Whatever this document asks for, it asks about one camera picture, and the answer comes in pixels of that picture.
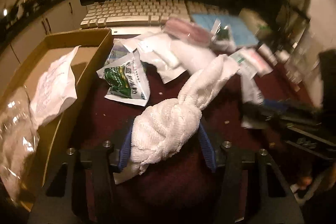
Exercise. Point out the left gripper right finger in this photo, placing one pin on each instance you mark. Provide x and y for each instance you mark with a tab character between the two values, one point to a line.
207	148

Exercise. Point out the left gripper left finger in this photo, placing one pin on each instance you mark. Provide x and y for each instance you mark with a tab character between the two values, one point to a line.
125	147

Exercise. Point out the white knotted towel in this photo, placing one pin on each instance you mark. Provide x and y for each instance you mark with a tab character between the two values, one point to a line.
161	130

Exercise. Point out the green white snack packet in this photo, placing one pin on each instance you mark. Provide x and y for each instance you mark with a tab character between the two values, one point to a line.
127	80

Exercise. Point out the white green-print sachet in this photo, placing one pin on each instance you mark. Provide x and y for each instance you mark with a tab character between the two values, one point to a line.
251	62

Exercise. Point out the white foam sheet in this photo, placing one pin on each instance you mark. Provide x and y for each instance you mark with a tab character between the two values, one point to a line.
192	58

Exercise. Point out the white red-print packet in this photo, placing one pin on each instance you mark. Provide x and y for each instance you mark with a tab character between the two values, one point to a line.
55	91

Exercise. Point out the white plastic mailer bag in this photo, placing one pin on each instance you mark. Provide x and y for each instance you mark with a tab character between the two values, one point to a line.
155	49

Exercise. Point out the crinkled clear plastic bag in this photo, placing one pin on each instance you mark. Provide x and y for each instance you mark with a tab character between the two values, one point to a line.
19	141

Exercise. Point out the blue floral wipes packet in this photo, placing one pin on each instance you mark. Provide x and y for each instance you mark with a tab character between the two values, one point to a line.
118	50

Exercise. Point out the cardboard box tray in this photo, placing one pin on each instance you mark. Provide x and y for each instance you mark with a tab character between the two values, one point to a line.
94	46

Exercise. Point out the blue paper booklet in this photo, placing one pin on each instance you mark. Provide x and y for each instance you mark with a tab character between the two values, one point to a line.
242	36

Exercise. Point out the green white medicine box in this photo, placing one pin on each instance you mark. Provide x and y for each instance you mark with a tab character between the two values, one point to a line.
255	23

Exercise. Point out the beige computer keyboard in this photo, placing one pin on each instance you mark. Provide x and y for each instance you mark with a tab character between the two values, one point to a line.
127	13

